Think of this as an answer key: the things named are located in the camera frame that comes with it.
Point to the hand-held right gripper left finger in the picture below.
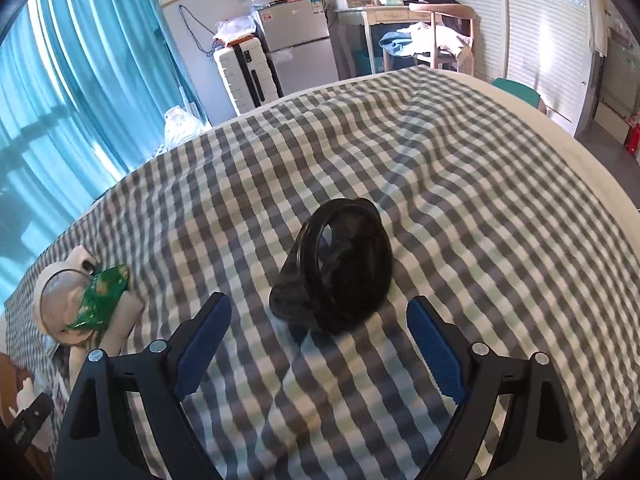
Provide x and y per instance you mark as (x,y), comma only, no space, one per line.
(205,345)

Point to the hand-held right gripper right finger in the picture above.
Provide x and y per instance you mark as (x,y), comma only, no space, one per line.
(435,355)

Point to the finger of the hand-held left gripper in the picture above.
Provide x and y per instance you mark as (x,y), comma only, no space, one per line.
(27,417)

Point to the black sheer stocking bundle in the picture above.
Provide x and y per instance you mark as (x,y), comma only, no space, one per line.
(345,270)

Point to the beige cloth bundle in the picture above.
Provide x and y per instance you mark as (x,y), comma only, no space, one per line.
(55,305)

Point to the green snack packet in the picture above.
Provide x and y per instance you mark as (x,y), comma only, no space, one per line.
(97,297)

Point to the clear plastic bag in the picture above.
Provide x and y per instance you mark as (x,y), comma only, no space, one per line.
(182,125)

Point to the checked bed sheet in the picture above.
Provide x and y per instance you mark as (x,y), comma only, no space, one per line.
(350,150)

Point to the white suitcase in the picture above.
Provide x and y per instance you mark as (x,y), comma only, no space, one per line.
(245,77)

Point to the teal stool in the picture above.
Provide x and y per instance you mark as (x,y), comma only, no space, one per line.
(517,91)

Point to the teal curtain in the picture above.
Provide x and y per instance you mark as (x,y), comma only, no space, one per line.
(75,85)

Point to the red fire extinguisher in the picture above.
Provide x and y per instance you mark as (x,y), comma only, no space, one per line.
(634,135)

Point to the blue cloth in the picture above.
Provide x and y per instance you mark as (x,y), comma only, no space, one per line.
(395,44)

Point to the silver fridge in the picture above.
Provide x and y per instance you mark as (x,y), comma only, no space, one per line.
(297,45)

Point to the plastic bag with orange item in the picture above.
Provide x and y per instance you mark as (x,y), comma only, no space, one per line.
(235,30)

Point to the white cloth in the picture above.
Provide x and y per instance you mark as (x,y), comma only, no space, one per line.
(442,35)

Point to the white slatted wardrobe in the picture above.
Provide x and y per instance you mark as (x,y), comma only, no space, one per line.
(540,35)

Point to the white dressing desk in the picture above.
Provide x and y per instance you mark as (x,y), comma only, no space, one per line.
(360,20)

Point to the wooden chair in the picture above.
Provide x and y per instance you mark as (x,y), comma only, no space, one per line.
(450,10)

